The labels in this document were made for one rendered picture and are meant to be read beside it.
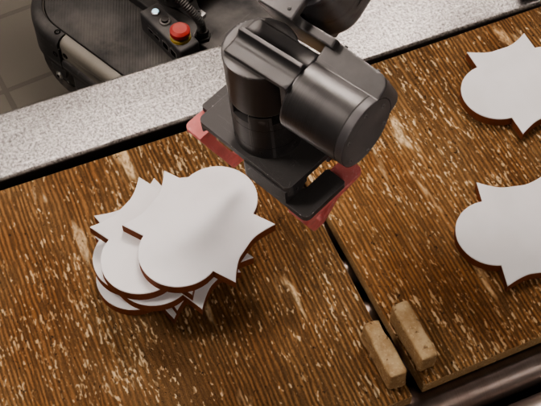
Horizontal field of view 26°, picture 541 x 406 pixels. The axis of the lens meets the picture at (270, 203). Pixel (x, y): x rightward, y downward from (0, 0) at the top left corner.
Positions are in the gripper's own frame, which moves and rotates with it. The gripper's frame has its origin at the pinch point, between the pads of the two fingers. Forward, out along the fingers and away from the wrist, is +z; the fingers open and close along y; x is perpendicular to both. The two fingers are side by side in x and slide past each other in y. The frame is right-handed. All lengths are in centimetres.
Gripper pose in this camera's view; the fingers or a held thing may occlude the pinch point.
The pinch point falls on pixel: (277, 188)
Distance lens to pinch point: 101.9
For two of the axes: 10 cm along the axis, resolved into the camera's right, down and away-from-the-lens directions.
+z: 0.7, 5.1, 8.6
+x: 6.9, -6.4, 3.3
